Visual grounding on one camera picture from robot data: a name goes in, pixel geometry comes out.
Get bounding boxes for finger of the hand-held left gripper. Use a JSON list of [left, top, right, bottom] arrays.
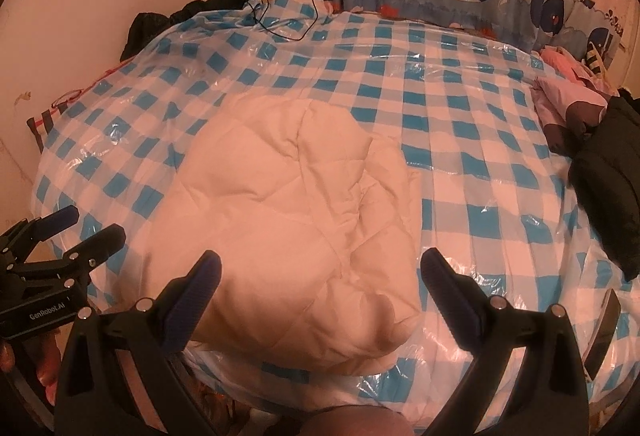
[[0, 205, 80, 266], [10, 223, 126, 289]]

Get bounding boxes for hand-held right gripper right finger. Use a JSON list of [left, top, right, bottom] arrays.
[[421, 249, 592, 436]]

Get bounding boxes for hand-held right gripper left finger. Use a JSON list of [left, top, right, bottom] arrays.
[[52, 250, 222, 436]]

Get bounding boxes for white quilted jacket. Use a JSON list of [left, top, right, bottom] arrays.
[[142, 91, 423, 374]]

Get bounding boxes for person's left hand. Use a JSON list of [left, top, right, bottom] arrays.
[[0, 337, 62, 392]]

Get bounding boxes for striped pillow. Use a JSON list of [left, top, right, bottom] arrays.
[[26, 102, 68, 139]]

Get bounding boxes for dark flat object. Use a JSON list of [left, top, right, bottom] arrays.
[[582, 289, 623, 382]]

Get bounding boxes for black jacket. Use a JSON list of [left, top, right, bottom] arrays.
[[570, 88, 640, 282]]

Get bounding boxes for blue checkered plastic sheet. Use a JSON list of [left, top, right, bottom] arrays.
[[30, 0, 636, 422]]

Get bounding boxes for black garment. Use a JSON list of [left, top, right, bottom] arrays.
[[122, 0, 258, 62]]

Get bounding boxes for pink printed cloth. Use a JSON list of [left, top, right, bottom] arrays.
[[531, 45, 621, 154]]

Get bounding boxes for black white striped cloth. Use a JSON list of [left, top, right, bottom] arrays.
[[585, 39, 615, 71]]

